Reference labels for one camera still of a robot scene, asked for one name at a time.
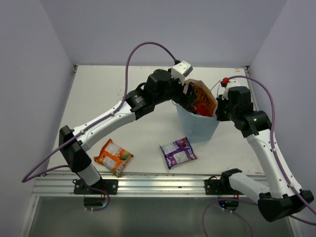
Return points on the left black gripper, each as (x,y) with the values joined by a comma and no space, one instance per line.
(185,99)

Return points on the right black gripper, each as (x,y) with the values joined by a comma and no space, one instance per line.
(219,116)

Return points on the yellow Kettle chips bag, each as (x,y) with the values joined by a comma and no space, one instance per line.
(205,97)

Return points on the red gummy candy bag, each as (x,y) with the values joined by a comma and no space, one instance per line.
(202,111)

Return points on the light blue paper bag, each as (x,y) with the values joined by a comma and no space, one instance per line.
(197,128)

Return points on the purple snack packet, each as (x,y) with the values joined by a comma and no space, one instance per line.
(178,152)

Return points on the orange snack packet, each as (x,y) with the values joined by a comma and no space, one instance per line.
(113,157)

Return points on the blue Burts chips bag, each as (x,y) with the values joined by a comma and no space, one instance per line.
(193,108)

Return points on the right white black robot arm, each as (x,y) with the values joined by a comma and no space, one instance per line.
(283,196)

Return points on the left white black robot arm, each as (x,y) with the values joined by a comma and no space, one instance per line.
(161,86)

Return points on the red emergency knob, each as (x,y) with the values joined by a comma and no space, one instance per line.
(224,82)

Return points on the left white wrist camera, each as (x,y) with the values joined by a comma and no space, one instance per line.
(181,70)

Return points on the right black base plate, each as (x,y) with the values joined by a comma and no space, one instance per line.
(219,186)

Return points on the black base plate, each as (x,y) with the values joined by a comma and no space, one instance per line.
(110,186)
(219,186)

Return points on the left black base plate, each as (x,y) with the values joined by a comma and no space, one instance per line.
(110,186)

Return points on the aluminium mounting rail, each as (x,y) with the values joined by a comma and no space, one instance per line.
(60,184)

